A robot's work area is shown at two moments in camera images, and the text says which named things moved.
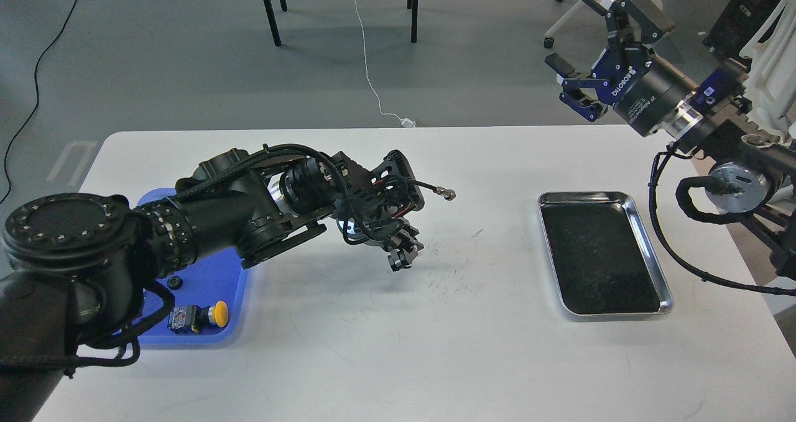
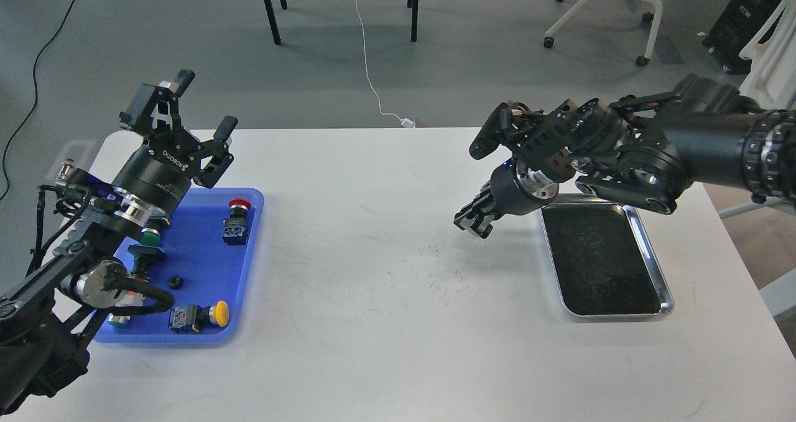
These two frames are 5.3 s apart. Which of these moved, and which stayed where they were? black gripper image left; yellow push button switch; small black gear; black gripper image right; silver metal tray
Moved: black gripper image right; black gripper image left
Stayed: yellow push button switch; silver metal tray; small black gear
